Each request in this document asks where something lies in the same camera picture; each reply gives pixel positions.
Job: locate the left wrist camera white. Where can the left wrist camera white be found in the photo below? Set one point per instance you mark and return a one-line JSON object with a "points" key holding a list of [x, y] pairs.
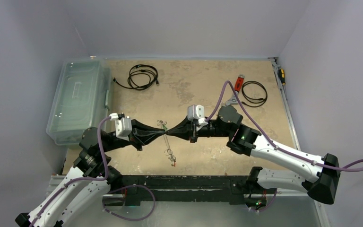
{"points": [[123, 126]]}

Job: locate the red handled adjustable wrench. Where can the red handled adjustable wrench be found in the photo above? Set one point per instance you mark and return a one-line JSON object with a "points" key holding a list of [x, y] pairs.
{"points": [[237, 87]]}

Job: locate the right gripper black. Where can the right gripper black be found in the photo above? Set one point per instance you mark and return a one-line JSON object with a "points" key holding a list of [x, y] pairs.
{"points": [[193, 131]]}

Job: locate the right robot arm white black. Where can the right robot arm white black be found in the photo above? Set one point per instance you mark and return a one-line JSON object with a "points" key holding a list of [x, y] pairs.
{"points": [[315, 175]]}

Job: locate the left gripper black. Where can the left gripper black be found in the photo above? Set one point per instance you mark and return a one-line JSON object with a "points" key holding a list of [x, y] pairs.
{"points": [[143, 134]]}

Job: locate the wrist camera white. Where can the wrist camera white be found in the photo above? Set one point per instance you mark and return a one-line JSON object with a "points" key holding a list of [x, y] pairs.
{"points": [[197, 112], [123, 126]]}

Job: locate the yellow black screwdriver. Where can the yellow black screwdriver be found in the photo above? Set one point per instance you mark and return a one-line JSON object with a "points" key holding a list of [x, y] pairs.
{"points": [[281, 76]]}

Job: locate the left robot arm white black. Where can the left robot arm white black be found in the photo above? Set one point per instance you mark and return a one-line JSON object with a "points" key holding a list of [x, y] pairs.
{"points": [[91, 176]]}

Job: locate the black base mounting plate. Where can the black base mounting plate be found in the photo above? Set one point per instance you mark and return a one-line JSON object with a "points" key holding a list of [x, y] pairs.
{"points": [[233, 189]]}

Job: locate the clear plastic storage bin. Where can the clear plastic storage bin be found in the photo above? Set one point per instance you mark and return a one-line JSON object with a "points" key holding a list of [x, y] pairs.
{"points": [[82, 99]]}

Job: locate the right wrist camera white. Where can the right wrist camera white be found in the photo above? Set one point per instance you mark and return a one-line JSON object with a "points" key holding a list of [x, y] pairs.
{"points": [[197, 112]]}

